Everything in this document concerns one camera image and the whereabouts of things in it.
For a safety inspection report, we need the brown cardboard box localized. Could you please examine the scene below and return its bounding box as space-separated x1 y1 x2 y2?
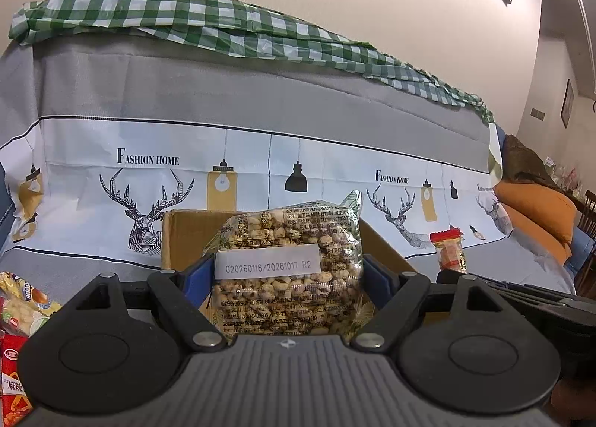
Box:
161 209 462 330

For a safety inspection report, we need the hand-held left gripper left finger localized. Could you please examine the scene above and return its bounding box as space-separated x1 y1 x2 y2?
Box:
60 254 229 353

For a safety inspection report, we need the red spicy snack packet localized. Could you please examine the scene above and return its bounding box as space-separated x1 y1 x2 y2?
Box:
0 334 36 427

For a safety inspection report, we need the small red-topped snack packet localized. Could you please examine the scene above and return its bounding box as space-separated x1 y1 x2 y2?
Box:
429 230 467 275

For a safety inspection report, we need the clear peanut snack bag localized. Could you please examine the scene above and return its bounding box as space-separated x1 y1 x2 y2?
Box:
202 189 377 346

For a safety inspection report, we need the wooden chair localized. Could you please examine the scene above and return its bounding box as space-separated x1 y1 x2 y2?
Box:
574 189 596 297

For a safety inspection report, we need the green checked cloth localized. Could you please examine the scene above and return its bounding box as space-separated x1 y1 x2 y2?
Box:
8 0 495 125

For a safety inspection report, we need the orange cushion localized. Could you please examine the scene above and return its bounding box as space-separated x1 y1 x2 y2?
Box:
494 179 578 265

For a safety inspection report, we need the deer printed sofa cover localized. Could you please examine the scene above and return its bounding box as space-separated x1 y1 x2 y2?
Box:
0 29 576 311

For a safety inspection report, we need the white and red snack packet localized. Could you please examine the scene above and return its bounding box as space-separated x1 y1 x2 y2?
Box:
0 297 53 340

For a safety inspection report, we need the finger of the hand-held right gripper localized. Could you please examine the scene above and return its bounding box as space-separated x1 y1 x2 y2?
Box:
437 269 566 303

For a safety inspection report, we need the pile of packaged goods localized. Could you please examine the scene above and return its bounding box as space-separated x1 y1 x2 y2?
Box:
542 154 585 197

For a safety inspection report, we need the brown blanket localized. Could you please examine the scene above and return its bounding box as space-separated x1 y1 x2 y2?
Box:
503 133 559 188

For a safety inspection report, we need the small framed wall picture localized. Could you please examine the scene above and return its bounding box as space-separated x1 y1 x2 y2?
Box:
560 79 574 129

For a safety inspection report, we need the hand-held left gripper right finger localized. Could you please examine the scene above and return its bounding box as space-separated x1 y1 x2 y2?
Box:
350 254 513 353

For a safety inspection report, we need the yellow snack packet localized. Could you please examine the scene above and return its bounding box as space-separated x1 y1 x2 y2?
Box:
0 271 62 318

